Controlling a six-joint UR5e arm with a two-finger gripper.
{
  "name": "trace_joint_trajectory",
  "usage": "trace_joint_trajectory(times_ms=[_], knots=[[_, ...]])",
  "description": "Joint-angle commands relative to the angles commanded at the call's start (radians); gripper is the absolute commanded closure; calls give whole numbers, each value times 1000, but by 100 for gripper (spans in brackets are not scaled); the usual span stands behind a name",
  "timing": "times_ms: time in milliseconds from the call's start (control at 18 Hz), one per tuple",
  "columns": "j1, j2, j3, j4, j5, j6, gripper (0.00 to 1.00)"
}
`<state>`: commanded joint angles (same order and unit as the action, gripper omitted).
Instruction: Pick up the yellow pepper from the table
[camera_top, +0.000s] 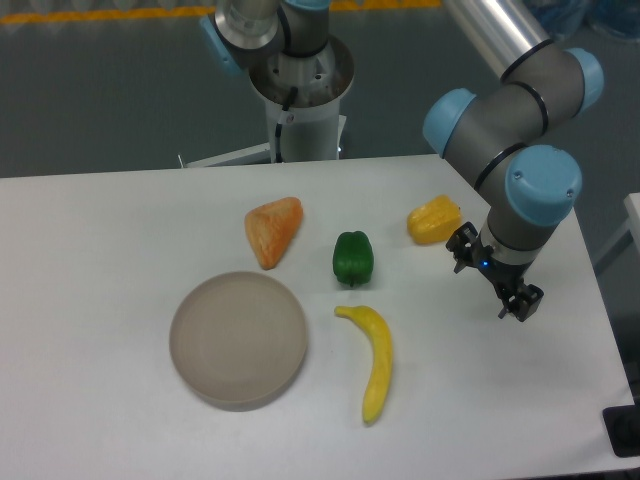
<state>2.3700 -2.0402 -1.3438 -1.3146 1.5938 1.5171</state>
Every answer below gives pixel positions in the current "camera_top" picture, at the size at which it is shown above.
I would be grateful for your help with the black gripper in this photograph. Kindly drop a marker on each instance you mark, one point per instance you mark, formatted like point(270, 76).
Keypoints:
point(503, 266)

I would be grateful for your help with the yellow bell pepper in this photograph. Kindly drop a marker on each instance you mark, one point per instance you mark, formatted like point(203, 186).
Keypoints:
point(434, 221)

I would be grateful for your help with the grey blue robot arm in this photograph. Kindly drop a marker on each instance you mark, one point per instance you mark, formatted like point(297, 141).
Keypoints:
point(493, 143)

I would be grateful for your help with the green bell pepper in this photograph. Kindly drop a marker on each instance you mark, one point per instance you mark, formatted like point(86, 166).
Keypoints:
point(353, 259)

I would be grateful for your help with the yellow banana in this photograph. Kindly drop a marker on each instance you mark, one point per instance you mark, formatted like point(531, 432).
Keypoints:
point(376, 329)

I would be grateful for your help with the white furniture at right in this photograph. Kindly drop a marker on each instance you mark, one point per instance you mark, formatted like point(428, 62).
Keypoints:
point(624, 236)

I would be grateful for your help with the black device at edge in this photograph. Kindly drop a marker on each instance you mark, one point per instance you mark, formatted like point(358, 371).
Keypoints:
point(622, 425)

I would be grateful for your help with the orange triangular bread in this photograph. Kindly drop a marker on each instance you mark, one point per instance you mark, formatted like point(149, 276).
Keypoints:
point(271, 227)

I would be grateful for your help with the beige round plate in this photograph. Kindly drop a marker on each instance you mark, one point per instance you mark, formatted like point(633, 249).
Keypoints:
point(238, 340)

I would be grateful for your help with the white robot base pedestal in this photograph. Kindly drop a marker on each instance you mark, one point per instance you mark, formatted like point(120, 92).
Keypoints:
point(302, 99)

